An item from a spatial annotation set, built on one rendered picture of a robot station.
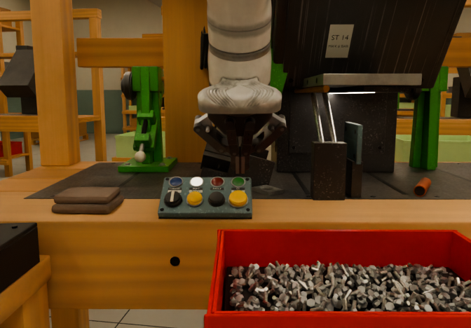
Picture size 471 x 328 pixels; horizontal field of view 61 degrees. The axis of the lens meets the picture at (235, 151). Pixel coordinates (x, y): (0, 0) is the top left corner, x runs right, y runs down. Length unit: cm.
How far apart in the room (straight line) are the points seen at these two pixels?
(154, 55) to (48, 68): 32
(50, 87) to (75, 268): 74
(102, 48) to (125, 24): 1069
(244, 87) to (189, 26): 81
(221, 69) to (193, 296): 38
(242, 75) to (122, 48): 94
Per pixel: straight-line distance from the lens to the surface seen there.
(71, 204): 73
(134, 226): 66
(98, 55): 138
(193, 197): 65
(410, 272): 55
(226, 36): 44
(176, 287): 69
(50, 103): 134
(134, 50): 135
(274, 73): 85
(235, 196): 64
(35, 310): 70
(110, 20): 1227
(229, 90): 44
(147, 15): 1186
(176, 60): 123
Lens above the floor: 109
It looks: 8 degrees down
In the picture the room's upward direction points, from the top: straight up
